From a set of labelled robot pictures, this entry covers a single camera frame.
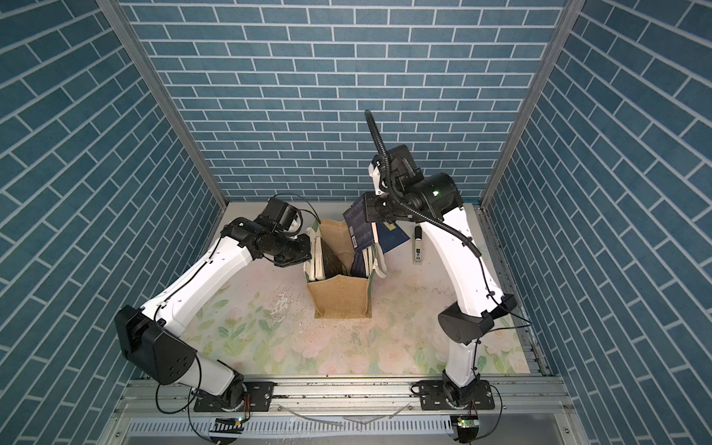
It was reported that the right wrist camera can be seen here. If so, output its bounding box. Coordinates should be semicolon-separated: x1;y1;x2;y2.
368;145;424;195

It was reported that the tan canvas tote bag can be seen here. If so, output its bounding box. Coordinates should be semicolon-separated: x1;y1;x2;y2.
306;219;376;320

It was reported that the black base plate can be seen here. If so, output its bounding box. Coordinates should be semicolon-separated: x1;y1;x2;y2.
194;381;276;413
410;379;495;412

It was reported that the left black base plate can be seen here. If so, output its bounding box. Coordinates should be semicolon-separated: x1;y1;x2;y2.
194;381;276;413

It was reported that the dark blue book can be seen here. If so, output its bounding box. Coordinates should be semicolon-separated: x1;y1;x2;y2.
343;196;378;252
376;222;410;253
350;246;376;278

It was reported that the white black marker pen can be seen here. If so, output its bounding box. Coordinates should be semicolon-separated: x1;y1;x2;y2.
413;224;423;265

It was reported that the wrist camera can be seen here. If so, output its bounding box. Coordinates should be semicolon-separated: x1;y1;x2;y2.
261;198;303;237
368;145;424;195

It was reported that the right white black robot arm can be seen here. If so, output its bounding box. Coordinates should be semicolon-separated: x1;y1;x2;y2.
365;111;517;393

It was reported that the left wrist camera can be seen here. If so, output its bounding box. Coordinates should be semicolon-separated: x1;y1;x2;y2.
261;198;303;237

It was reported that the aluminium front rail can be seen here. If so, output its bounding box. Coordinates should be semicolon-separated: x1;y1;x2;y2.
99;375;587;444

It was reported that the black book orange title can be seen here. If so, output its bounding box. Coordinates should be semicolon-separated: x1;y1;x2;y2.
320;239;347;279

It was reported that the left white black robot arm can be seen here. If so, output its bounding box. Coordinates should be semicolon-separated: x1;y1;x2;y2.
114;218;311;405

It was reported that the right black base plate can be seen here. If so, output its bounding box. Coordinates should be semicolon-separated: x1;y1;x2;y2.
410;379;495;412

